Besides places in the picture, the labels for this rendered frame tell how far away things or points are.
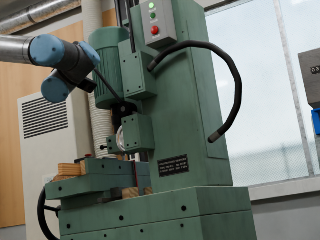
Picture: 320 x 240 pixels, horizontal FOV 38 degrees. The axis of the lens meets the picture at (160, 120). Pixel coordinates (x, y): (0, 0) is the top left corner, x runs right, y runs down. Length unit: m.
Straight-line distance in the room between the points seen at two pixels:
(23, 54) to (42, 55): 0.09
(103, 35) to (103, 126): 1.54
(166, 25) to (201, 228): 0.69
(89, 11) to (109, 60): 1.84
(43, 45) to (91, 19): 2.27
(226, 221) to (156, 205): 0.25
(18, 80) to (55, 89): 2.69
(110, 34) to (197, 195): 0.79
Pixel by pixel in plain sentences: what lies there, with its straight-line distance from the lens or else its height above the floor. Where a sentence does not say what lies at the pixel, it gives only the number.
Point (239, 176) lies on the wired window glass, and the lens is 3.14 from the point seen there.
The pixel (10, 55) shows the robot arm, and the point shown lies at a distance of 1.50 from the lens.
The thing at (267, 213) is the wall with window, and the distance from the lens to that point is 3.02.
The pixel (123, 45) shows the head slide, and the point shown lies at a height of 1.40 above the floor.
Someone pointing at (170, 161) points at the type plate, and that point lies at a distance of 1.60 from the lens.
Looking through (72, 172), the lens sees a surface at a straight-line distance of 1.59.
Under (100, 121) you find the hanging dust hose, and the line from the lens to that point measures 3.37.
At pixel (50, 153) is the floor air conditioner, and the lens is 3.47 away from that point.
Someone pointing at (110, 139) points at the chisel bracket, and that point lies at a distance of 1.85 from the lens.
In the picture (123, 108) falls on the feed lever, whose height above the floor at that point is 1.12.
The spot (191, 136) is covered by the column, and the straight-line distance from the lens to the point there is 1.57.
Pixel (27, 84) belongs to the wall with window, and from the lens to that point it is 4.12.
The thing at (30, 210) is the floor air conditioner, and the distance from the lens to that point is 3.57.
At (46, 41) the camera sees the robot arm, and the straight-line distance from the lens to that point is 1.39.
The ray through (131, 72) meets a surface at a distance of 1.64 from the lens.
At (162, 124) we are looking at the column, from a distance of 1.63.
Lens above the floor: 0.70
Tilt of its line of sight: 13 degrees up
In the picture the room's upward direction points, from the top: 8 degrees counter-clockwise
